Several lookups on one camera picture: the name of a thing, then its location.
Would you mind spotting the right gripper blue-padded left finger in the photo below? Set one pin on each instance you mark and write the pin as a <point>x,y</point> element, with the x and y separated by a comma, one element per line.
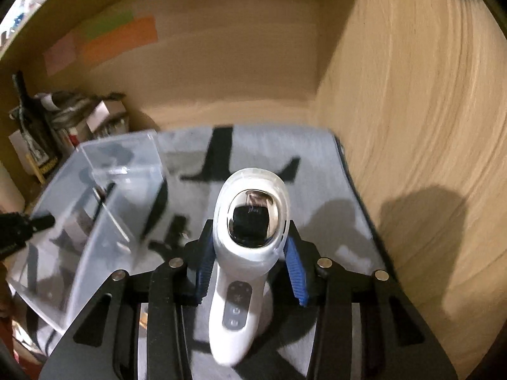
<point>102,341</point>

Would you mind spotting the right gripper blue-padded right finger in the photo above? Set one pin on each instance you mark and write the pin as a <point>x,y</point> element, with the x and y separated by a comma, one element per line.
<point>396,342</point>

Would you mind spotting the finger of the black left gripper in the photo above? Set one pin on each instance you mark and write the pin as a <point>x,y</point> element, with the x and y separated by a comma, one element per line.
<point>16,229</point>

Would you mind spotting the clear plastic organizer box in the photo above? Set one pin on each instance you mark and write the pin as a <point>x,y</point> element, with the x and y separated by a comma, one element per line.
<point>101,199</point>

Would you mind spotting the white handheld massager device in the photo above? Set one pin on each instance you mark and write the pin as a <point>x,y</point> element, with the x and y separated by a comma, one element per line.
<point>249,230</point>

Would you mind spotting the yellow lip balm tube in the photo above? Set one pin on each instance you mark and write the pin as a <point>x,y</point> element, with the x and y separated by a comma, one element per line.
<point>35,169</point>

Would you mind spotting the white handwritten paper note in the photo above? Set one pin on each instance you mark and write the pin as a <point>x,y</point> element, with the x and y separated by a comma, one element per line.
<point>21,149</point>

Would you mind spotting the dark wine bottle elephant label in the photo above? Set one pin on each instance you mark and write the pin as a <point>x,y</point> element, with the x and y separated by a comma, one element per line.
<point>35,130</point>

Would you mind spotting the stack of papers and books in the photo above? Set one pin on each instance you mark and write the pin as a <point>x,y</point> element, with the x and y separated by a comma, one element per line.
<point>67,112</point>

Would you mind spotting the white folded card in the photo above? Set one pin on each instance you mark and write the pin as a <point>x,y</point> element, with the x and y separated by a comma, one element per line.
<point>104,112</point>

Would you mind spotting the grey black patterned mat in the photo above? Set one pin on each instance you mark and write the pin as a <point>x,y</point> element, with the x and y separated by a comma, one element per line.
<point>324,203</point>

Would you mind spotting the pink sticky note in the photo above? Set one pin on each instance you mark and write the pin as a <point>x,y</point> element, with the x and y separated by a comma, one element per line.
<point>60,55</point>

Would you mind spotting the green sticky note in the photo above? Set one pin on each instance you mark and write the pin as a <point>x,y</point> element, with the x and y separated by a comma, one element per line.
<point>104,24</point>

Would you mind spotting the orange sticky note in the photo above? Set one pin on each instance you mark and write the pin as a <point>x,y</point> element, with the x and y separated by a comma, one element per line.
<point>137,33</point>

